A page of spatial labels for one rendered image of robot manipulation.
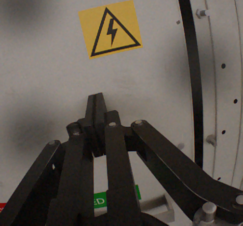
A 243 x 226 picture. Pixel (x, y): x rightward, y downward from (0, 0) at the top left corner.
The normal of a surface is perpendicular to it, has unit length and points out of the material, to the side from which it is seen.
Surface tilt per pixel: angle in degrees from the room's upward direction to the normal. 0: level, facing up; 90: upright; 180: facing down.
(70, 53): 90
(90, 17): 90
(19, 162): 90
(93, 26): 90
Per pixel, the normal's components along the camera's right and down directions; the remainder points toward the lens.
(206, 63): 0.10, 0.37
